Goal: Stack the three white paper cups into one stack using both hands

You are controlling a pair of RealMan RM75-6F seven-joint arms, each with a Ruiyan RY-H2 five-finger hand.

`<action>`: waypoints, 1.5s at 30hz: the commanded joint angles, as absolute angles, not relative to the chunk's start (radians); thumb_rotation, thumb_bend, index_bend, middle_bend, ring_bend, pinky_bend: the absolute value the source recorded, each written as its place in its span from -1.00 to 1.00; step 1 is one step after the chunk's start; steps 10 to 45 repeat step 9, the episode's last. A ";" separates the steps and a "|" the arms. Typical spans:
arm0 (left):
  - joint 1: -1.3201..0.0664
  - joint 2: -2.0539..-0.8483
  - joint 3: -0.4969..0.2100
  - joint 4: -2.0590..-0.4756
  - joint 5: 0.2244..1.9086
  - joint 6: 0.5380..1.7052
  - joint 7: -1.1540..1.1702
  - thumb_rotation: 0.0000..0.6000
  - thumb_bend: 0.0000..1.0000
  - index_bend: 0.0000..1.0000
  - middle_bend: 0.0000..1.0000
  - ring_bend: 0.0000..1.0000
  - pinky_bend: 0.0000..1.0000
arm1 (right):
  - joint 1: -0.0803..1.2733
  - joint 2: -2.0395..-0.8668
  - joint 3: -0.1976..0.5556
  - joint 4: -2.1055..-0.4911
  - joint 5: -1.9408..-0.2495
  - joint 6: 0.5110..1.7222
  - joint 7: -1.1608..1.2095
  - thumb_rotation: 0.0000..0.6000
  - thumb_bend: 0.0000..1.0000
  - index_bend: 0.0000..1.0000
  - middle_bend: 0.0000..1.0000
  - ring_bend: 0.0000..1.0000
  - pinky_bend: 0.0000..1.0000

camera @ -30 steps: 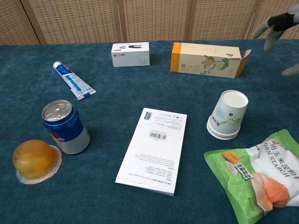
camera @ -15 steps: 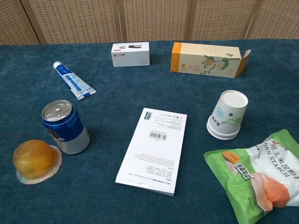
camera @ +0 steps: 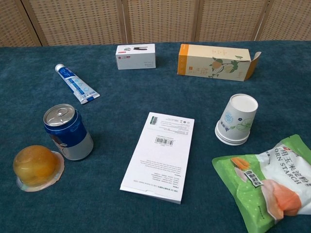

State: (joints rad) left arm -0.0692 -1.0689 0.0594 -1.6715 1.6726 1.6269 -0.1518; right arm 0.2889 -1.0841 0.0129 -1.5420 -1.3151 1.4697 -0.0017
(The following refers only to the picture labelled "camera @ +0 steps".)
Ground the long orange beige carton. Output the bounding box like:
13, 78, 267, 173
178, 43, 262, 82

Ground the wooden rattan folding screen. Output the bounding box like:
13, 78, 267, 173
0, 0, 311, 47

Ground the blue silver drink can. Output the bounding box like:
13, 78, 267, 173
43, 103, 94, 161

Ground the blue white toothpaste tube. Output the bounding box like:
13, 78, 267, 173
54, 64, 101, 105

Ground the flat white printed box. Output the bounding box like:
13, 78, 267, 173
120, 112, 195, 205

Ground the white floral paper cup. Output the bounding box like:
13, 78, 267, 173
215, 93, 259, 141
215, 131, 250, 144
214, 133, 250, 146

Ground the green corn starch bag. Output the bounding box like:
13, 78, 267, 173
211, 134, 311, 233

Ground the small white stapler box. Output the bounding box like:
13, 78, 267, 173
115, 43, 157, 70

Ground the dark teal table cloth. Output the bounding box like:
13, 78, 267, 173
0, 40, 311, 233

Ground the orange fruit jelly cup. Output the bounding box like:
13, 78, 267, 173
13, 145, 65, 193

